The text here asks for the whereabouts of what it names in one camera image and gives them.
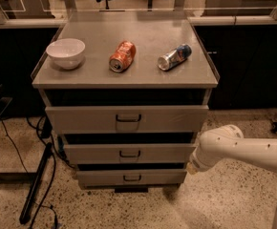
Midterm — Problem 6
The grey drawer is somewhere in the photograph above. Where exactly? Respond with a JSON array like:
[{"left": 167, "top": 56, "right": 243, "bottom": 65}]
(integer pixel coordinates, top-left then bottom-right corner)
[
  {"left": 76, "top": 169, "right": 186, "bottom": 187},
  {"left": 64, "top": 144, "right": 195, "bottom": 164},
  {"left": 46, "top": 105, "right": 208, "bottom": 134}
]

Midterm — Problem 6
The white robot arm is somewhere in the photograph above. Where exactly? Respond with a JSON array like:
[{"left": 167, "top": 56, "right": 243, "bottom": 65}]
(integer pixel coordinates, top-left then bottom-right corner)
[{"left": 189, "top": 124, "right": 277, "bottom": 229}]

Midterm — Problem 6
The grey drawer cabinet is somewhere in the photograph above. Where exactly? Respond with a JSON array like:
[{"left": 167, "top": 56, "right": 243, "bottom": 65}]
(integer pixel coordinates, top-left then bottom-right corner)
[{"left": 32, "top": 11, "right": 218, "bottom": 189}]

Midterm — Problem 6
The blue silver soda can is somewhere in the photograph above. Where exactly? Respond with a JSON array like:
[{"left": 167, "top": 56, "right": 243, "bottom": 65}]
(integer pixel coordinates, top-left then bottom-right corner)
[{"left": 158, "top": 44, "right": 192, "bottom": 72}]

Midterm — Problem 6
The orange soda can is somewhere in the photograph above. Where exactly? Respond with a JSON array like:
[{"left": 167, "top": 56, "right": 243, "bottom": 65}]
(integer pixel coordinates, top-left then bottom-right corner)
[{"left": 109, "top": 41, "right": 136, "bottom": 73}]

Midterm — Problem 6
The white ceramic bowl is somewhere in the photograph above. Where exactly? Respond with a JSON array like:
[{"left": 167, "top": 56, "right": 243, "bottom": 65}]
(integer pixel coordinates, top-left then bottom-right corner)
[{"left": 46, "top": 38, "right": 85, "bottom": 70}]

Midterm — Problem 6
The black floor bar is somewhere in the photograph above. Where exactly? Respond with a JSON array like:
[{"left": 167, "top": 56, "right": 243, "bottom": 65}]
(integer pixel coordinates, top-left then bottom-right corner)
[{"left": 19, "top": 143, "right": 52, "bottom": 224}]

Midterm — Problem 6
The black floor cable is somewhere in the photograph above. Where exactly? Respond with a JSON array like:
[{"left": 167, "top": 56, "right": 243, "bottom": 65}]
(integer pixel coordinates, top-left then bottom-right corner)
[{"left": 0, "top": 114, "right": 70, "bottom": 229}]

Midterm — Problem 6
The white horizontal rail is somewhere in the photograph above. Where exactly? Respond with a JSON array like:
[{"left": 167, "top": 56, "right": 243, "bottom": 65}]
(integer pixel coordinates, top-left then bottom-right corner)
[{"left": 0, "top": 16, "right": 277, "bottom": 29}]

